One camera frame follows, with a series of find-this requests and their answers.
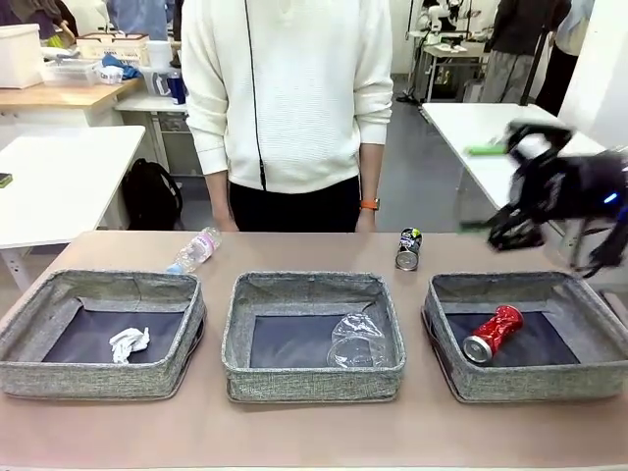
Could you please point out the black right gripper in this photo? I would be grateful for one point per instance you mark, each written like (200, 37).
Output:
(579, 186)

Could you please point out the dark blue soda can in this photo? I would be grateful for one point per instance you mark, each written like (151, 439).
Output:
(409, 250)

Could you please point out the crushed red soda can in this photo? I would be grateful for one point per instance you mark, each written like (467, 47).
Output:
(493, 333)

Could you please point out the crushed clear plastic cup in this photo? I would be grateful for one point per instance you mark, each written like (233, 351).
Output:
(353, 343)

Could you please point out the pink-label water bottle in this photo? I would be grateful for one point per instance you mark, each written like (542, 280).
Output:
(198, 247)

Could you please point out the white paper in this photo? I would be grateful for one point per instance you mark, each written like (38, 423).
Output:
(128, 343)

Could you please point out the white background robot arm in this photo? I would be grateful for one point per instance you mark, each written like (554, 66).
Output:
(432, 19)

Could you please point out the person's left forearm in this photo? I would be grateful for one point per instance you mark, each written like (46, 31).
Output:
(370, 172)

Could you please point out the person's right forearm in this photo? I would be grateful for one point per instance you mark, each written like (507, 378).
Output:
(218, 196)

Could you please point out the person's left hand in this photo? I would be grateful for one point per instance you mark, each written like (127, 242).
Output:
(367, 222)

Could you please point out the person's right hand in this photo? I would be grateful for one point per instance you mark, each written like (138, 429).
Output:
(228, 225)

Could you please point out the white table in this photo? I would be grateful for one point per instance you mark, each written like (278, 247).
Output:
(59, 167)
(456, 118)

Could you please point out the bystander in grey trousers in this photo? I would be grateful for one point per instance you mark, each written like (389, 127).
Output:
(510, 73)

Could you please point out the black slanted pole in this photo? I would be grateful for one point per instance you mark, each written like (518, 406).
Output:
(533, 68)

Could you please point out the orange wrist watch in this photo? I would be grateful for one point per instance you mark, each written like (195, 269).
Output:
(369, 204)

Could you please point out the bystander in light top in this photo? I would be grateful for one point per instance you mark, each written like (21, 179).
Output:
(564, 73)

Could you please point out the background work desk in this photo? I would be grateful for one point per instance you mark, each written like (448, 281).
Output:
(451, 49)

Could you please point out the grey fabric basket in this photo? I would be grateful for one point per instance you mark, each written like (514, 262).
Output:
(314, 382)
(539, 385)
(98, 380)

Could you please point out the person in white sweater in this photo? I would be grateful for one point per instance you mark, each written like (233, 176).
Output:
(294, 98)

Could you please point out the blue drinking bottle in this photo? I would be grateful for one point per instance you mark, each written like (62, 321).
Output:
(176, 90)

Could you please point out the black backpack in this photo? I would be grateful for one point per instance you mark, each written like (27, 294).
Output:
(152, 196)

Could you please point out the white background desk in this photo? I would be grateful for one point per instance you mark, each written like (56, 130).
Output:
(147, 103)

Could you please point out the white cylinder container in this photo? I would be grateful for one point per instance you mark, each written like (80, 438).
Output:
(159, 54)

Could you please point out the blue cloth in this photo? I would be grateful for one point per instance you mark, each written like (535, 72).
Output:
(122, 68)

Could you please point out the bystander in blue shirt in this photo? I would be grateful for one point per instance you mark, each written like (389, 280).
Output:
(142, 17)

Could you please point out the white crate with wooden rim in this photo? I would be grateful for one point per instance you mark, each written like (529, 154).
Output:
(113, 49)

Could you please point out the white plastic tray basket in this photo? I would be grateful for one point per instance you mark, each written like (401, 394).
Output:
(68, 73)

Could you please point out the wooden top table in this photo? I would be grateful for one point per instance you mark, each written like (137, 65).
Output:
(59, 95)

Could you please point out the dark phone with green case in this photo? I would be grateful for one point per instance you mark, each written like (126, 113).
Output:
(5, 180)

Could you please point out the bystander in dark top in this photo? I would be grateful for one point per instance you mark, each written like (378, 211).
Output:
(34, 15)

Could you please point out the white storage box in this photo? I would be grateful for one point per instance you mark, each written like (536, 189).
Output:
(19, 59)

